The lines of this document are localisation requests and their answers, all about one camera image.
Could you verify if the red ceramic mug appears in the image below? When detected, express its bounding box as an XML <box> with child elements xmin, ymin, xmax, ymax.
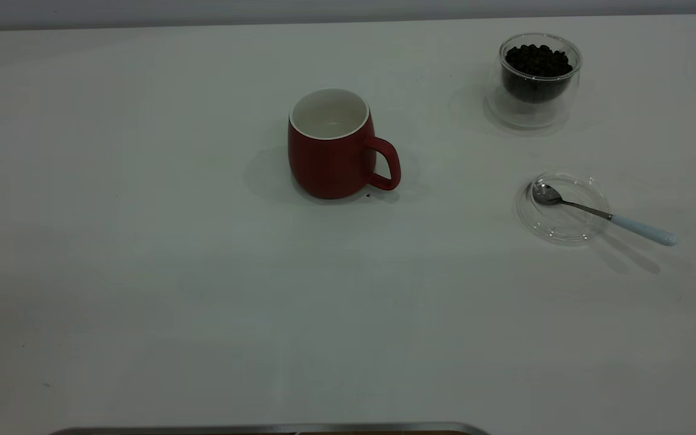
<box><xmin>288</xmin><ymin>88</ymin><xmax>402</xmax><ymax>200</ymax></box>

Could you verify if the clear glass saucer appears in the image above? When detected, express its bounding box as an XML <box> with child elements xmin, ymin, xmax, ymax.
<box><xmin>516</xmin><ymin>171</ymin><xmax>613</xmax><ymax>245</ymax></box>

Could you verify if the metal spoon light blue handle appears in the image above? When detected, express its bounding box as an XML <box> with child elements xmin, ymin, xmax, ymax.
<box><xmin>532</xmin><ymin>181</ymin><xmax>678</xmax><ymax>247</ymax></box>

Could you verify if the dark coffee beans heap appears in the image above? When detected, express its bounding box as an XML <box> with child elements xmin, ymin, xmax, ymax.
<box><xmin>503</xmin><ymin>43</ymin><xmax>573</xmax><ymax>103</ymax></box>

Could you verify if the silver metal tray rim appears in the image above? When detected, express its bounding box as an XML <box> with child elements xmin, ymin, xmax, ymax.
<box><xmin>49</xmin><ymin>422</ymin><xmax>491</xmax><ymax>435</ymax></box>

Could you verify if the clear double-wall glass cup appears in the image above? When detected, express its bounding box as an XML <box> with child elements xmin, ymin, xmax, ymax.
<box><xmin>484</xmin><ymin>32</ymin><xmax>584</xmax><ymax>131</ymax></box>

